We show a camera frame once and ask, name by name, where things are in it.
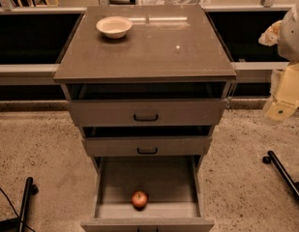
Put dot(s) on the metal railing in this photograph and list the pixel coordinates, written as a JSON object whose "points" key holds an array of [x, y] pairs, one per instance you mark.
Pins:
{"points": [[26, 71]]}

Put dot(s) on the black left base leg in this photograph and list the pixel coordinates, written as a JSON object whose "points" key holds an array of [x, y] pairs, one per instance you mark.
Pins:
{"points": [[19, 222]]}

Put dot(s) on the grey top drawer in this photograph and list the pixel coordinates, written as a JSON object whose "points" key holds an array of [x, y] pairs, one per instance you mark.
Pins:
{"points": [[146, 113]]}

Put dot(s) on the white bowl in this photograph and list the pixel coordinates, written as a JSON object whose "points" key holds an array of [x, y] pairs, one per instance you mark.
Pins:
{"points": [[114, 27]]}

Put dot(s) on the grey drawer cabinet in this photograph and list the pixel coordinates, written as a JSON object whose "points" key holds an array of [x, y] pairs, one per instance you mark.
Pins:
{"points": [[170, 53]]}

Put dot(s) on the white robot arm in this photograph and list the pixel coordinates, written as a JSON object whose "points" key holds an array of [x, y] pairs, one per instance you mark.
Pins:
{"points": [[288, 37]]}

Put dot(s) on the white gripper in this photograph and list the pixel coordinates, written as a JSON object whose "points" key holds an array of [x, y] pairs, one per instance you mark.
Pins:
{"points": [[292, 38]]}

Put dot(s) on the black base leg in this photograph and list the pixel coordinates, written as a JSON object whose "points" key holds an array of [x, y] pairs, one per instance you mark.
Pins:
{"points": [[294, 186], [19, 222]]}

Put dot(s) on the grey middle drawer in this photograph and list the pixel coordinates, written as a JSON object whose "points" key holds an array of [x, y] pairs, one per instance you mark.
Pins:
{"points": [[147, 146]]}

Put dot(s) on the red apple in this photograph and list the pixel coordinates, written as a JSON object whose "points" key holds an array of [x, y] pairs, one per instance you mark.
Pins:
{"points": [[139, 199]]}

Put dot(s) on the grey bottom drawer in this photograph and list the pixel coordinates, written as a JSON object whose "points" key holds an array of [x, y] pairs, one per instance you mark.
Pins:
{"points": [[174, 196]]}

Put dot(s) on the black right base leg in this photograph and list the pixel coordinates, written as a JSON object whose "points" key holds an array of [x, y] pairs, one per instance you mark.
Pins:
{"points": [[294, 186]]}

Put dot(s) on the grey drawer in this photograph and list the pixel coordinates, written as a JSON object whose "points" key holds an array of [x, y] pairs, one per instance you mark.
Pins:
{"points": [[147, 146], [174, 196], [146, 113]]}

